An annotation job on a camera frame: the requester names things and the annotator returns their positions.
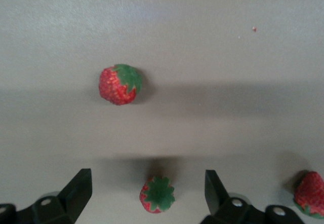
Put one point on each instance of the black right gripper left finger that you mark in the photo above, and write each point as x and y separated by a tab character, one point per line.
76	191

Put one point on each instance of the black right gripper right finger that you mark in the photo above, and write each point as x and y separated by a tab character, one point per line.
217	198

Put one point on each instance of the red strawberry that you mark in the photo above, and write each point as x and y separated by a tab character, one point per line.
311	193
114	89
158	196

